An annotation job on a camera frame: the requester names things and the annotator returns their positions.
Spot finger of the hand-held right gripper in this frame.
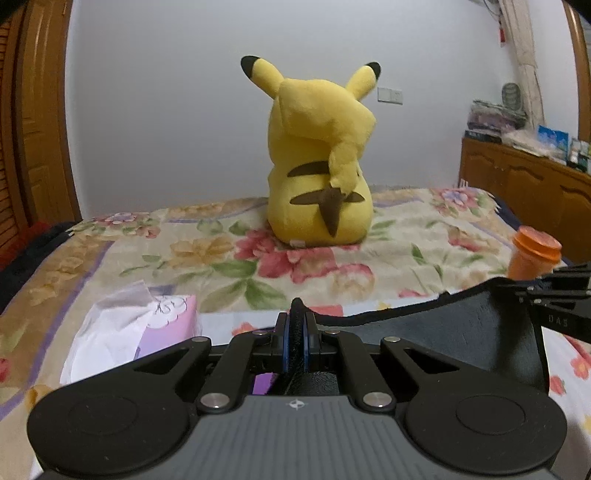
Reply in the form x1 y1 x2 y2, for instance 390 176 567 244
496 261 591 305

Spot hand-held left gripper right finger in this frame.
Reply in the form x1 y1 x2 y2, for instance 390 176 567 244
304 312 459 411

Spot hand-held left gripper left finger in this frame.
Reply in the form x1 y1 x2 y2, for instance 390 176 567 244
133 312 291 414

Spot black towel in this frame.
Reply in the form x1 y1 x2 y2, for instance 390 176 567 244
276 276 551 398

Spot orange cup with lid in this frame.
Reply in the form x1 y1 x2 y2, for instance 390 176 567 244
506 225 563 280

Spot wooden cabinet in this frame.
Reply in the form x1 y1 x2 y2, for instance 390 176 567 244
459 137 591 265

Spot floral blanket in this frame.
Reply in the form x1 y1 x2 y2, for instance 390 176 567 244
0 185 591 480

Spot pink tissue box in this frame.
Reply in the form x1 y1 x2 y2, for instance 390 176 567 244
60 281 200 387

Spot blue picture box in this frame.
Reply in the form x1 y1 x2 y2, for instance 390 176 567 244
536 124 570 163

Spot stack of folded clothes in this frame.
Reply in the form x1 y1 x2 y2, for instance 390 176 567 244
465 99 528 142

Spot yellow plush toy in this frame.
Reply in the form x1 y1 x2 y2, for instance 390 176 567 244
240 55 382 250

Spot small grey fan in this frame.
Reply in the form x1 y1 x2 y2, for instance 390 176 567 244
501 82 523 110

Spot beige curtain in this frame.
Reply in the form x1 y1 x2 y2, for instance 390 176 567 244
500 0 546 131

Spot dark blue bedding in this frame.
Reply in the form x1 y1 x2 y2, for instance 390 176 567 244
0 220 77 315

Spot wooden wardrobe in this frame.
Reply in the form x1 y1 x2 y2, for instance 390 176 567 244
0 0 85 241

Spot wooden door frame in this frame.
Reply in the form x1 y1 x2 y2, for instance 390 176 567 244
562 0 591 145

